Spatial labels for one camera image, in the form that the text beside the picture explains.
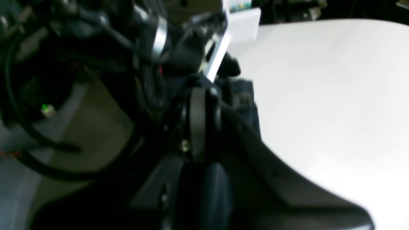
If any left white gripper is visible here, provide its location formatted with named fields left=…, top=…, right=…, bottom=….
left=134, top=6, right=262, bottom=83

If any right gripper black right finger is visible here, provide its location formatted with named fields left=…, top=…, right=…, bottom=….
left=220, top=102, right=374, bottom=230

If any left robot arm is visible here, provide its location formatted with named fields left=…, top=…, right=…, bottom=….
left=1, top=0, right=233, bottom=153

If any black long-sleeve T-shirt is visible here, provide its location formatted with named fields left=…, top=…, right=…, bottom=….
left=160, top=73, right=262, bottom=230

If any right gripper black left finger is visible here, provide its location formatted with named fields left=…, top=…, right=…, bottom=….
left=32, top=87, right=208, bottom=230

